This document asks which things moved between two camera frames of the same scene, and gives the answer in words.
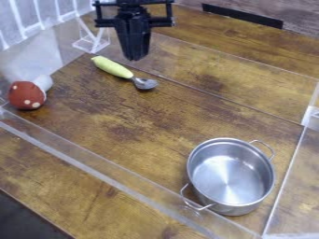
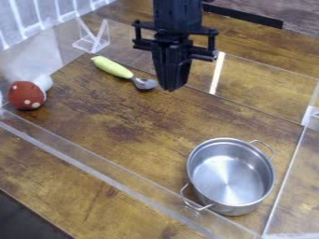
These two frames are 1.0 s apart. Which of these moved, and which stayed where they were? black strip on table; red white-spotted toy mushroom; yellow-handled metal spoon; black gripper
Moved: black gripper
Stayed: black strip on table; red white-spotted toy mushroom; yellow-handled metal spoon
